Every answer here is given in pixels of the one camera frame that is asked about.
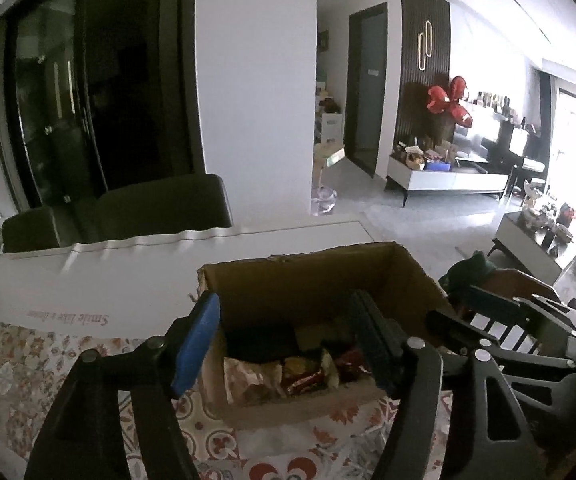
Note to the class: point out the gold wall decoration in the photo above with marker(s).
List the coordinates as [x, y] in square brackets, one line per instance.
[428, 40]

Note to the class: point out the dark door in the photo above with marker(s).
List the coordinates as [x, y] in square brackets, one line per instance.
[368, 100]

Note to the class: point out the dark red snack packet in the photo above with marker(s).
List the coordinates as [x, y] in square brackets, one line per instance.
[350, 364]

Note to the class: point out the brown cardboard box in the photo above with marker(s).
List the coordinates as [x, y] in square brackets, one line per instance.
[293, 285]

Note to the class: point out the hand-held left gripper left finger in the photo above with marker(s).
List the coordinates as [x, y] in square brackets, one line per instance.
[197, 345]

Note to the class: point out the low coffee table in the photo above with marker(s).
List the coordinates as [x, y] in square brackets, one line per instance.
[518, 232]

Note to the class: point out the patterned table mat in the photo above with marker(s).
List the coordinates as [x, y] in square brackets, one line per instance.
[27, 370]

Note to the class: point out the red balloons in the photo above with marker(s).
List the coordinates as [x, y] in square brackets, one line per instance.
[438, 100]

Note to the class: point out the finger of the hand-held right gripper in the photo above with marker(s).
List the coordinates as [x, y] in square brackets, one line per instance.
[455, 330]
[518, 304]

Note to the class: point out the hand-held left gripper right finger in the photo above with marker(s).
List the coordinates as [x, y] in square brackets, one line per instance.
[373, 345]

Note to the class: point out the dark glass doors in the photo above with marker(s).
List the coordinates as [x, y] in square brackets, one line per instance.
[67, 110]

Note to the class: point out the white table cover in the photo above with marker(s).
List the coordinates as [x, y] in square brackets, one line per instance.
[142, 280]

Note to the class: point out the dark slatted wall panel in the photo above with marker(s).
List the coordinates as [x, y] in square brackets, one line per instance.
[410, 20]

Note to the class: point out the small white cabinet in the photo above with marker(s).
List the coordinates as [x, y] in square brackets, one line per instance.
[331, 127]

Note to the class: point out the wooden chair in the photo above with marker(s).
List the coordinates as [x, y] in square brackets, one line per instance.
[518, 280]

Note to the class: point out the green cloth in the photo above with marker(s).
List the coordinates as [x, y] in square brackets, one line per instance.
[470, 270]

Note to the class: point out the golden snack packet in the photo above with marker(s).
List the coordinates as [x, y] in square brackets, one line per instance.
[248, 380]

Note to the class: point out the white low cabinet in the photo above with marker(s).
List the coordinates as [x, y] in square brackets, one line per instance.
[448, 180]

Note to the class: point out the dark dining chair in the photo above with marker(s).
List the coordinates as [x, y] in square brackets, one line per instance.
[32, 230]
[157, 210]

